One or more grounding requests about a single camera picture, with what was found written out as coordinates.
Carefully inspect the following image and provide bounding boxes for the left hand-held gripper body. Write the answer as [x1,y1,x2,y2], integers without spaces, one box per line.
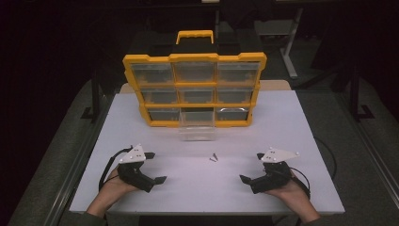
[117,143,156,193]

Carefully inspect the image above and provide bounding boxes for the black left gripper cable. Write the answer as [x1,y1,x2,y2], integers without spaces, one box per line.
[98,145,135,192]

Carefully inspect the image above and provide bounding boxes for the clear plastic drawer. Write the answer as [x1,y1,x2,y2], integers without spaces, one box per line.
[178,107,217,142]

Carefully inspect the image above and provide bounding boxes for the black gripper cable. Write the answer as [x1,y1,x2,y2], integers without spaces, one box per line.
[290,137,338,201]
[98,145,135,192]

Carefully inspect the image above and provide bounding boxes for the white desk frame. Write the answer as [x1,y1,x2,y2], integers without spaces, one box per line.
[254,8,305,79]

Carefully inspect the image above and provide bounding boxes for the person's right hand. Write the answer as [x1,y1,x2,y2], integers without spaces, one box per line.
[266,170,312,209]

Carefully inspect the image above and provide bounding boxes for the black metal stand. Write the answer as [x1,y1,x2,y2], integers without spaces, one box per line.
[80,69,104,121]
[349,67,375,121]

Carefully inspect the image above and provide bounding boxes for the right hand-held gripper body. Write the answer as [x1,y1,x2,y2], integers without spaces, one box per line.
[249,146,301,195]

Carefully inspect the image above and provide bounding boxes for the grey metal rail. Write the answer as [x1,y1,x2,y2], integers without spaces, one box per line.
[43,93,116,226]
[337,93,399,202]

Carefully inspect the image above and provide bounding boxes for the yellow black drawer cabinet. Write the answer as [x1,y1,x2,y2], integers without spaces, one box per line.
[121,29,268,129]

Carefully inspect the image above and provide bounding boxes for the wooden board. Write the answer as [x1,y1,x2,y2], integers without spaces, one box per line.
[120,79,293,94]

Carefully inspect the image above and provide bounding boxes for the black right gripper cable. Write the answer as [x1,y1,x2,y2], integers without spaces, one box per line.
[290,137,338,201]

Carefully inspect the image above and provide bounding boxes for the silver metal pull handle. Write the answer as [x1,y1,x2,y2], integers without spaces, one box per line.
[220,106,249,113]

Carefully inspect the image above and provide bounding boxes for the person's left hand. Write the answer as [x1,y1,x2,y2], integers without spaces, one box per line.
[99,168,140,202]

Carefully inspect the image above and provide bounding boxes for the grid of clear drawers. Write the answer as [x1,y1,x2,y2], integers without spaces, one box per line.
[131,61,261,122]

